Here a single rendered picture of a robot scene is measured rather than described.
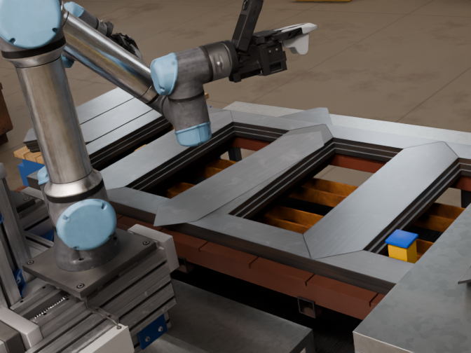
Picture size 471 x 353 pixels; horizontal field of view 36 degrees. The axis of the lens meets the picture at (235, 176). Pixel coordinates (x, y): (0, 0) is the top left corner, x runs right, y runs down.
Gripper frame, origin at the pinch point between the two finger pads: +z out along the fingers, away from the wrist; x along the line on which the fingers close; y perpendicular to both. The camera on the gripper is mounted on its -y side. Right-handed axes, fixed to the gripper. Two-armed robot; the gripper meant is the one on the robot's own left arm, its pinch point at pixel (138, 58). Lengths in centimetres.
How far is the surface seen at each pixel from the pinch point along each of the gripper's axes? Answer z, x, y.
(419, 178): 30, 47, 90
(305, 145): 35, 24, 50
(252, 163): 23, 9, 51
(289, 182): 24, 15, 65
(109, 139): 19.7, -33.8, -2.4
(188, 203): 2, -9, 62
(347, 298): -4, 19, 121
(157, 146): 21.3, -18.2, 16.2
